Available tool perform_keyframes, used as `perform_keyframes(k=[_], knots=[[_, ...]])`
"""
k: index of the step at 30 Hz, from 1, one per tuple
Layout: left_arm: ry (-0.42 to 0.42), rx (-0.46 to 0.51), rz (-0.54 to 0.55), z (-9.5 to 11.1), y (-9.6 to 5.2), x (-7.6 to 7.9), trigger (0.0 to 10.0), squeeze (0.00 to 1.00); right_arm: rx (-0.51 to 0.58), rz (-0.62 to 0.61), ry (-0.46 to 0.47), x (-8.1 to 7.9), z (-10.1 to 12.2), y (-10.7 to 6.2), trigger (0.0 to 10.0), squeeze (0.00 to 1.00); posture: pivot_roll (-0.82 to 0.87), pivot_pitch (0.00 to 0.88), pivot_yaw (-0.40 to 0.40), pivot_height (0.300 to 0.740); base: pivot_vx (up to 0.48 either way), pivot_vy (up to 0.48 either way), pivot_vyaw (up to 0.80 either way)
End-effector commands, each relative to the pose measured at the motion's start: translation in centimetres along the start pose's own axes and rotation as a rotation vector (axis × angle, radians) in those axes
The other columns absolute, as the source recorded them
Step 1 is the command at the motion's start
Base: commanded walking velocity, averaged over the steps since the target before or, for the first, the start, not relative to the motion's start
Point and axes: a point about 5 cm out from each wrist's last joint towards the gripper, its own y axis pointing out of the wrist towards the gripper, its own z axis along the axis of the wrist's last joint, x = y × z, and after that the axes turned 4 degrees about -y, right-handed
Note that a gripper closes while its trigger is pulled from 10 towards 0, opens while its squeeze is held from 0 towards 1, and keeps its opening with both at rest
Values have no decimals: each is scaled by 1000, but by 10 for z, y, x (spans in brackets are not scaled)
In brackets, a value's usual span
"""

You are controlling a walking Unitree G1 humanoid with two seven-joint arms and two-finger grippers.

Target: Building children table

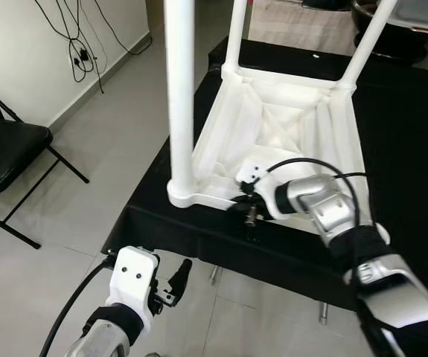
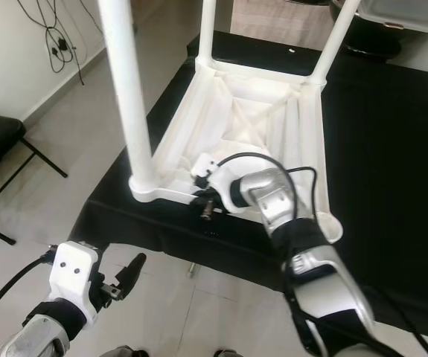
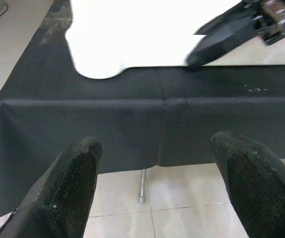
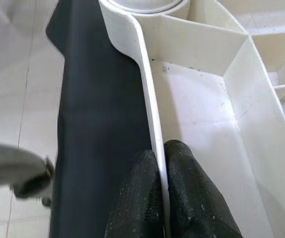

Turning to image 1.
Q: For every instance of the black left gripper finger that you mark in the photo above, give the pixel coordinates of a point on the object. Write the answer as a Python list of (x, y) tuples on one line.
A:
[(181, 275)]

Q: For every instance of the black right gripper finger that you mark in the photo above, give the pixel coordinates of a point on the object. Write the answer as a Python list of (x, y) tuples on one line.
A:
[(240, 201)]

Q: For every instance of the pale low box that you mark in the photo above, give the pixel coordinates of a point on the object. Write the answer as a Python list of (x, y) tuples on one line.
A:
[(295, 26)]

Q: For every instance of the black folding chair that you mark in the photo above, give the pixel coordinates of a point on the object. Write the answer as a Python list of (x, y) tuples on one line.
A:
[(9, 152)]

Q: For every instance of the black power plug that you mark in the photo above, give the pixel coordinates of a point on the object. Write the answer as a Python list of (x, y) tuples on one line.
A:
[(82, 54)]

